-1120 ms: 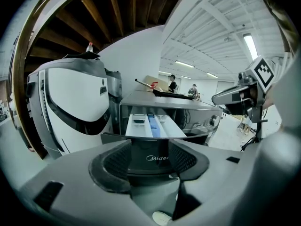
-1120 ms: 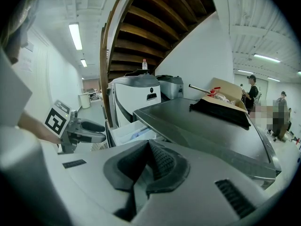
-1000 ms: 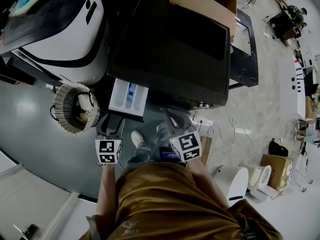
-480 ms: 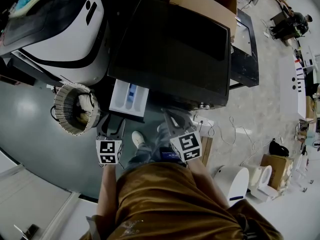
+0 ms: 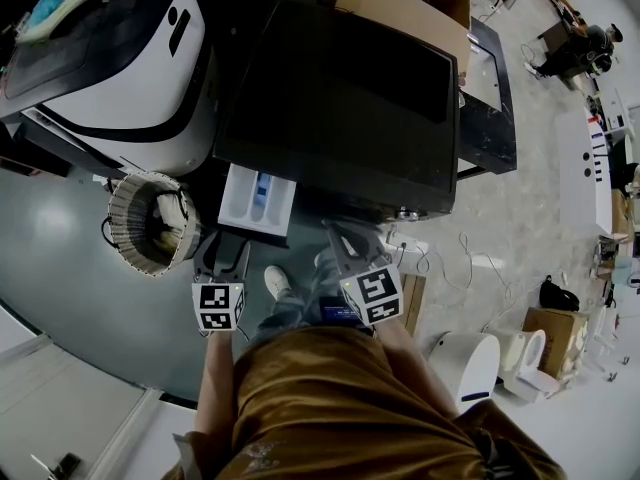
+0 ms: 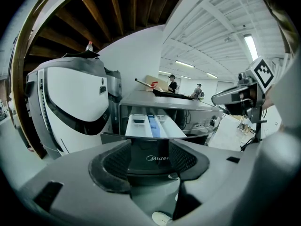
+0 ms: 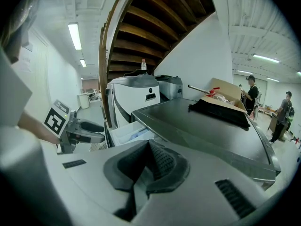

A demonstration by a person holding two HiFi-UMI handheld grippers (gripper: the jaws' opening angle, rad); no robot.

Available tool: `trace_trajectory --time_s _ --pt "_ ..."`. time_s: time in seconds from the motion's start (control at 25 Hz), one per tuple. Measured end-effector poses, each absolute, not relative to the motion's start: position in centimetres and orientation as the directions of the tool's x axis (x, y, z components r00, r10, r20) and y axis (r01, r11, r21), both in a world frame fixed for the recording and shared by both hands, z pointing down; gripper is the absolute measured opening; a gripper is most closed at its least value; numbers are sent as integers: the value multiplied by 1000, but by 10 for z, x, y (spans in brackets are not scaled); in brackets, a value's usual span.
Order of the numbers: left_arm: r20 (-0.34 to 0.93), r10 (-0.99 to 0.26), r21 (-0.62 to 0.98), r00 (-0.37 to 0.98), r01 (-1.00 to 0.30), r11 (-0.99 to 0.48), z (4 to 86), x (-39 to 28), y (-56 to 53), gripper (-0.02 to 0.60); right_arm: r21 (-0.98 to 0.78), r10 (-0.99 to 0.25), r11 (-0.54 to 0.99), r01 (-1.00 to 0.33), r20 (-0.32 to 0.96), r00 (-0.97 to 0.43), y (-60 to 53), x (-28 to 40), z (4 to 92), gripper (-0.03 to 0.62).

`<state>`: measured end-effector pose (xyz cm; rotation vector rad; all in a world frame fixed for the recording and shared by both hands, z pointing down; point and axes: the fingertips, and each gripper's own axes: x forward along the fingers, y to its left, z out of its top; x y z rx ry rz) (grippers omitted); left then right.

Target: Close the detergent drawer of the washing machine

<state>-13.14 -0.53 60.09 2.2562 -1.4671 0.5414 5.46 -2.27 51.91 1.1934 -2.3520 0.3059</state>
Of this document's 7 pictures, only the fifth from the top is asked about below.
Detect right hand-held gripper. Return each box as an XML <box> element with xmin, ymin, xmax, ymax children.
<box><xmin>322</xmin><ymin>219</ymin><xmax>405</xmax><ymax>328</ymax></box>

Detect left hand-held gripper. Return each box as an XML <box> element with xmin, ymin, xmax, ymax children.
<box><xmin>191</xmin><ymin>229</ymin><xmax>252</xmax><ymax>338</ymax></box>

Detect white detergent drawer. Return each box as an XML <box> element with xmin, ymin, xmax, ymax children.
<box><xmin>217</xmin><ymin>163</ymin><xmax>298</xmax><ymax>240</ymax></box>

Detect person's left forearm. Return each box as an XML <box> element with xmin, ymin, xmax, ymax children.
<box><xmin>191</xmin><ymin>329</ymin><xmax>240</xmax><ymax>440</ymax></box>

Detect person's right forearm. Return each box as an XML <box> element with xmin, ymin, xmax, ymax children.
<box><xmin>371</xmin><ymin>316</ymin><xmax>460</xmax><ymax>420</ymax></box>

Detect white power strip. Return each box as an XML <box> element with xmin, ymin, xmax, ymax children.
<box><xmin>383</xmin><ymin>226</ymin><xmax>420</xmax><ymax>253</ymax></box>

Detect person's white shoe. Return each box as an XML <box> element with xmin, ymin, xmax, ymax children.
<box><xmin>263</xmin><ymin>264</ymin><xmax>294</xmax><ymax>300</ymax></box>

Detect dark blue waist device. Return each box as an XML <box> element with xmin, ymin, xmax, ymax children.
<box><xmin>318</xmin><ymin>296</ymin><xmax>365</xmax><ymax>328</ymax></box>

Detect woven laundry basket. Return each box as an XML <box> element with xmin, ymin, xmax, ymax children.
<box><xmin>101</xmin><ymin>171</ymin><xmax>202</xmax><ymax>279</ymax></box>

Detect flat cardboard sheet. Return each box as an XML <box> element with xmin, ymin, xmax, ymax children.
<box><xmin>398</xmin><ymin>272</ymin><xmax>427</xmax><ymax>338</ymax></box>

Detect person's jeans legs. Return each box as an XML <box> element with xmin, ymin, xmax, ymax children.
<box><xmin>248</xmin><ymin>246</ymin><xmax>352</xmax><ymax>342</ymax></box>

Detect black front-load washing machine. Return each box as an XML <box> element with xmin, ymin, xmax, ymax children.
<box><xmin>211</xmin><ymin>0</ymin><xmax>462</xmax><ymax>220</ymax></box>

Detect person's brown shirt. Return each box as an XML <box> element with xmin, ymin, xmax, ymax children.
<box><xmin>163</xmin><ymin>324</ymin><xmax>569</xmax><ymax>480</ymax></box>

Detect white cylindrical appliance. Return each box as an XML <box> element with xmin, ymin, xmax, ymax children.
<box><xmin>428</xmin><ymin>331</ymin><xmax>502</xmax><ymax>415</ymax></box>

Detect black marble table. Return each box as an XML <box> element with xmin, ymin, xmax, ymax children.
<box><xmin>456</xmin><ymin>15</ymin><xmax>519</xmax><ymax>180</ymax></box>

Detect black bag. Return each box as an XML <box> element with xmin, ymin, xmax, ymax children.
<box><xmin>538</xmin><ymin>274</ymin><xmax>581</xmax><ymax>313</ymax></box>

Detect white toilet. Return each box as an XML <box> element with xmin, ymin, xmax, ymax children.
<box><xmin>498</xmin><ymin>327</ymin><xmax>567</xmax><ymax>403</ymax></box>

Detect white top-load washing machine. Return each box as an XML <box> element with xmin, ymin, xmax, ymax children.
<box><xmin>0</xmin><ymin>0</ymin><xmax>217</xmax><ymax>179</ymax></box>

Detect open cardboard box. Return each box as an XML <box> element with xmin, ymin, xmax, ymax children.
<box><xmin>318</xmin><ymin>0</ymin><xmax>474</xmax><ymax>75</ymax></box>

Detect white counter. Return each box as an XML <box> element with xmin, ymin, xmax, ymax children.
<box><xmin>556</xmin><ymin>106</ymin><xmax>615</xmax><ymax>235</ymax></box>

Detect white floor cable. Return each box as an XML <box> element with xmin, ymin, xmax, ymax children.
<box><xmin>413</xmin><ymin>231</ymin><xmax>527</xmax><ymax>332</ymax></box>

